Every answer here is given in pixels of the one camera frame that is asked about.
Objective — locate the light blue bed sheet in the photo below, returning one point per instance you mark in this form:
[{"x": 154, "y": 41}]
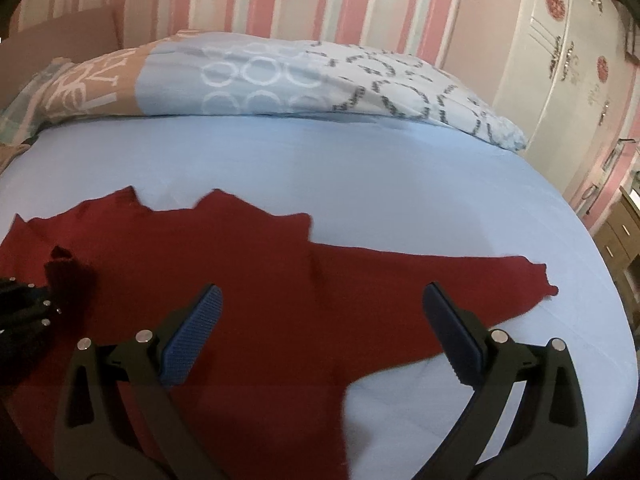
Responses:
[{"x": 398, "y": 186}]

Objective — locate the patterned blue tan duvet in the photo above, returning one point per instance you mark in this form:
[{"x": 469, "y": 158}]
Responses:
[{"x": 222, "y": 74}]

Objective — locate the wooden drawer cabinet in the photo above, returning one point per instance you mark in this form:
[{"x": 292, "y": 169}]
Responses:
[{"x": 618, "y": 241}]

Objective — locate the dark red knitted garment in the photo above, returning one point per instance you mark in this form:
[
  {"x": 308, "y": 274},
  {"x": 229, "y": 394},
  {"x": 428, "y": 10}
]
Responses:
[{"x": 301, "y": 320}]

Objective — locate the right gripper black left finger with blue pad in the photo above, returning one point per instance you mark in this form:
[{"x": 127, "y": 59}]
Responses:
[{"x": 93, "y": 436}]

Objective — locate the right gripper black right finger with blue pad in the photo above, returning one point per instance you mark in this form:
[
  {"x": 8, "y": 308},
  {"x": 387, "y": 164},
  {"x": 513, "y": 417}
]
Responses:
[{"x": 548, "y": 438}]

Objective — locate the pink upholstered headboard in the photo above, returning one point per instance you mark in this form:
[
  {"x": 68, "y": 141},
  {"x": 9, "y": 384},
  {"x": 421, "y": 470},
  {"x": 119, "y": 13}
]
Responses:
[{"x": 79, "y": 37}]

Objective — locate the plaid green pink cloth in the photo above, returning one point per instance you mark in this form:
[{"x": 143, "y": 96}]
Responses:
[{"x": 22, "y": 118}]

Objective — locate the white ornate wardrobe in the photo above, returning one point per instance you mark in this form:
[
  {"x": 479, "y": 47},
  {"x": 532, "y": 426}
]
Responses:
[{"x": 557, "y": 83}]

